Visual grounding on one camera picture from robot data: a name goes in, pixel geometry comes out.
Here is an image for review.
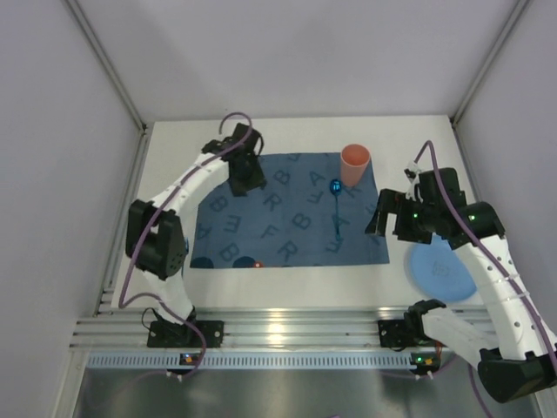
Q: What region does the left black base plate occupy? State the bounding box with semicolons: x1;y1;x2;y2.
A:
146;320;225;348

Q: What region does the slotted white cable duct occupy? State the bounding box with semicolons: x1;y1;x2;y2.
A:
87;352;439;370

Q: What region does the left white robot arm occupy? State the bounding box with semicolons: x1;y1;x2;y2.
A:
117;121;266;325

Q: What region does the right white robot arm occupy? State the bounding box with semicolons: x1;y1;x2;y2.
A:
366;168;556;403

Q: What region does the aluminium front rail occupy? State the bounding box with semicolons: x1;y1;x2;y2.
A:
69;307;545;352

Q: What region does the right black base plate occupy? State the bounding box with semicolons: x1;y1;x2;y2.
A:
377;319;447;351

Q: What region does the pink plastic cup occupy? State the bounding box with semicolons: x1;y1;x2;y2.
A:
340;144;371;187

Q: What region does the blue lettered cloth placemat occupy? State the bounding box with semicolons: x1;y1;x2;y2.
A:
190;153;389;269

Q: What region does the blue plastic spoon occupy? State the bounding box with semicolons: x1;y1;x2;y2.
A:
329;179;342;240

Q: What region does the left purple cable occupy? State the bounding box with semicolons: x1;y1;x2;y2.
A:
117;111;256;384

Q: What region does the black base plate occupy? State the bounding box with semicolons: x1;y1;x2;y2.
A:
377;319;447;351
146;320;225;348

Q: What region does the blue plastic plate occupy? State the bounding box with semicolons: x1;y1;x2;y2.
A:
406;236;477;303

